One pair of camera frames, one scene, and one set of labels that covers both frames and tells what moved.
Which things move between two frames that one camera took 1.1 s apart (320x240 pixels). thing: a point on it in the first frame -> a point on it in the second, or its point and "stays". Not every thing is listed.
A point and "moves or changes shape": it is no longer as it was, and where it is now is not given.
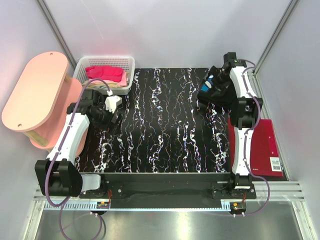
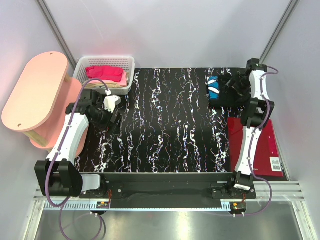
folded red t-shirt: x=264 y=156 stays
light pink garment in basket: x=123 y=82 stays
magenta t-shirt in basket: x=107 y=73 stays
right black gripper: x=221 y=88 -> x=242 y=93
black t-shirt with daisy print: x=218 y=88 moves or changes shape
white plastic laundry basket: x=127 y=63 stays
